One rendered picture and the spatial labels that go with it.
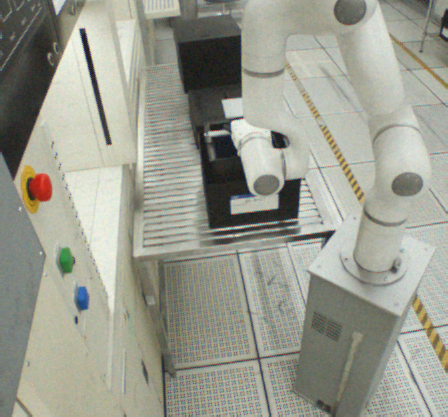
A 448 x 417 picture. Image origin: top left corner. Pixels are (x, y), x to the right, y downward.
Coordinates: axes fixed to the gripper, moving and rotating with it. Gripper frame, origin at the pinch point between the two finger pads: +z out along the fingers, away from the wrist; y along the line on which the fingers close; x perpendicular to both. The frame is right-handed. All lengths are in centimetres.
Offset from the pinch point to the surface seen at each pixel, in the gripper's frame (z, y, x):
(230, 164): -10.1, -6.0, -9.2
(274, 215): -13.8, 5.9, -27.1
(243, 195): -13.9, -3.2, -17.7
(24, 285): -76, -37, 27
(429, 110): 158, 163, -106
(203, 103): 44.3, -10.0, -19.7
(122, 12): 154, -48, -14
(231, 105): 1.5, -3.7, 2.6
